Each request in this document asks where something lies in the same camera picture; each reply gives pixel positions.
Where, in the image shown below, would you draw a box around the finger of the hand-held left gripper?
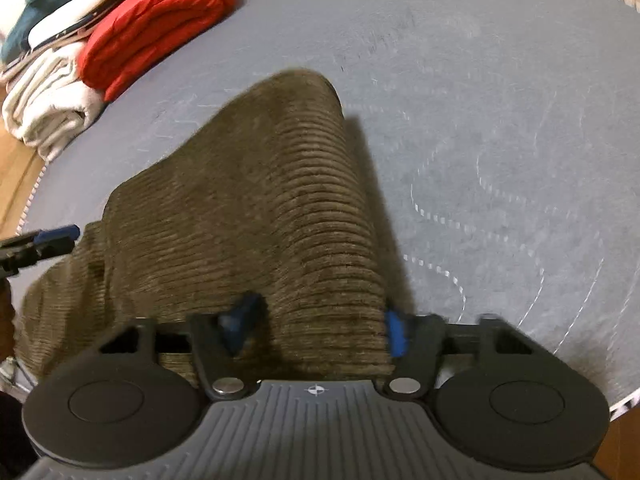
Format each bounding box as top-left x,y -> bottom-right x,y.
0,225 -> 81,277

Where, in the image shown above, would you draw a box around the grey quilted mattress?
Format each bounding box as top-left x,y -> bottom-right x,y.
15,0 -> 640,411

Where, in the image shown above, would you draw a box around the red folded quilt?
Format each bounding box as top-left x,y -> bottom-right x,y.
80,0 -> 238,103

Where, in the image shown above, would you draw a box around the white folded blanket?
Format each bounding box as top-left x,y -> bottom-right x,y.
2,42 -> 108,162

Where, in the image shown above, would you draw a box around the olive corduroy pants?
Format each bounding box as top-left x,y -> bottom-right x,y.
12,69 -> 398,386

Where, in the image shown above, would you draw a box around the white folded bedding stack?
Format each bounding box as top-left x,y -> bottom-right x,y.
27,0 -> 173,51

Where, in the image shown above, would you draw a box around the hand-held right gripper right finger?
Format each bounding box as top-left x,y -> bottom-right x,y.
382,310 -> 531,402

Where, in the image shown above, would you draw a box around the teal shark plush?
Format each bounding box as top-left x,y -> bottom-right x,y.
0,0 -> 123,63

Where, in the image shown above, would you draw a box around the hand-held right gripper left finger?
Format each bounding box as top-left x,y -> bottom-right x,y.
97,292 -> 266,402

